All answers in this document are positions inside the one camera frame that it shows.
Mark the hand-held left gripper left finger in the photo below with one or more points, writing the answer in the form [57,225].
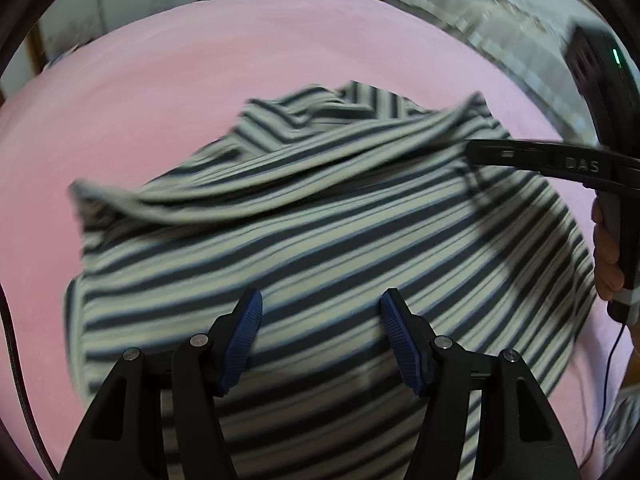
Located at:
[245,330]

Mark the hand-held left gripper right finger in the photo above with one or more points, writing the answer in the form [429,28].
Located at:
[400,340]

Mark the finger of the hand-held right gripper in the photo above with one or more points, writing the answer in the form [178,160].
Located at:
[500,152]

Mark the striped shirt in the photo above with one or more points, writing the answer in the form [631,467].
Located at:
[300,235]

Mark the person's right hand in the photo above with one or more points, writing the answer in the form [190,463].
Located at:
[605,265]

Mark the pink bed sheet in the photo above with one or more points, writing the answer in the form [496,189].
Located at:
[150,85]

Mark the floral glass wardrobe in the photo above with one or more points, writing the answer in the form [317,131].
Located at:
[125,0]

